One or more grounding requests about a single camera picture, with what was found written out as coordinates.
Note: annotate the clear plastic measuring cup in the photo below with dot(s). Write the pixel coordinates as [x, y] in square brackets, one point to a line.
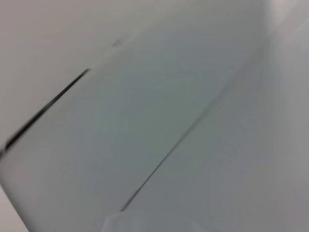
[144, 223]

